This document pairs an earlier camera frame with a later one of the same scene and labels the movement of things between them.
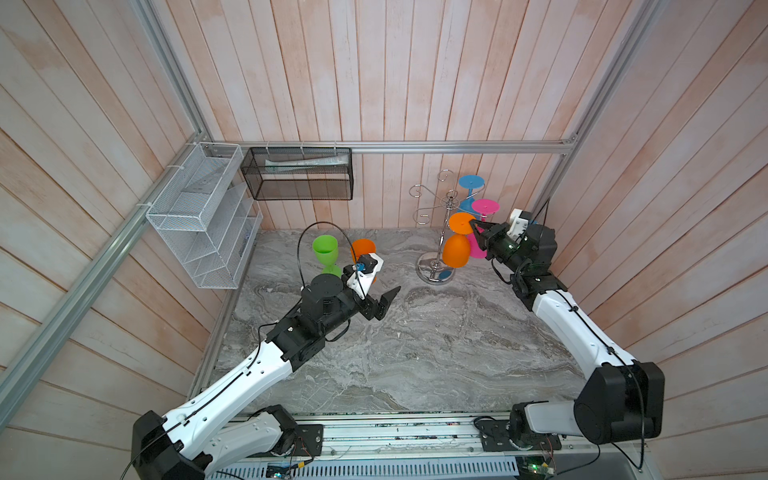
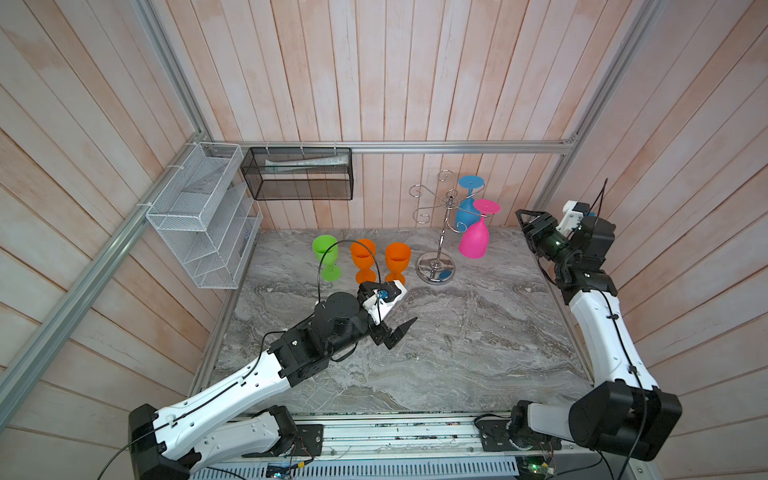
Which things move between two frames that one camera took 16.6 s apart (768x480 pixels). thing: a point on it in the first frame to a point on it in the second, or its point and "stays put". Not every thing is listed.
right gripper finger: x=481 y=226 to x=533 y=225
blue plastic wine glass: x=470 y=182 stays put
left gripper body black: x=367 y=307 to x=377 y=332
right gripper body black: x=504 y=248 to x=551 y=244
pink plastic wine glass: x=483 y=206 stays put
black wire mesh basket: x=299 y=173 stays put
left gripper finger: x=385 y=302 to x=398 y=332
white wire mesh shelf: x=208 y=220 stays put
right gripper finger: x=486 y=245 to x=536 y=249
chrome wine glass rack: x=436 y=267 stays put
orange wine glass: x=456 y=246 to x=398 y=257
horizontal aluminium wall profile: x=388 y=146 stays put
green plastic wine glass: x=326 y=248 stays put
